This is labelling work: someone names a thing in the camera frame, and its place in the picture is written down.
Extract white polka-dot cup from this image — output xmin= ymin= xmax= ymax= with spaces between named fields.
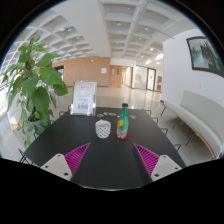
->
xmin=94 ymin=118 xmax=113 ymax=140

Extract green plastic drink bottle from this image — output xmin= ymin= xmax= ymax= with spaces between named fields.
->
xmin=116 ymin=102 xmax=130 ymax=140

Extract framed landscape painting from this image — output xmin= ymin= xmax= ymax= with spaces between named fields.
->
xmin=185 ymin=35 xmax=224 ymax=79

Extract potted green leafy plant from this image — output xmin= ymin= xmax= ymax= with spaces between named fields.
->
xmin=1 ymin=35 xmax=70 ymax=149

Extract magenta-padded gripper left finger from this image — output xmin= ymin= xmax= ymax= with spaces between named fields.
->
xmin=39 ymin=142 xmax=92 ymax=183

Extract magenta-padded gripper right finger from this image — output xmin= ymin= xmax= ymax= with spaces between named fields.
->
xmin=131 ymin=142 xmax=183 ymax=186

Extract long white bench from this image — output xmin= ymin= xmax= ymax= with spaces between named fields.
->
xmin=161 ymin=89 xmax=224 ymax=160

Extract clear acrylic sign stand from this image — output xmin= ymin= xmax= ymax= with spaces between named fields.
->
xmin=70 ymin=80 xmax=98 ymax=117

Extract ceiling lights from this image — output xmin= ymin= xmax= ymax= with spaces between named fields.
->
xmin=49 ymin=4 xmax=166 ymax=66

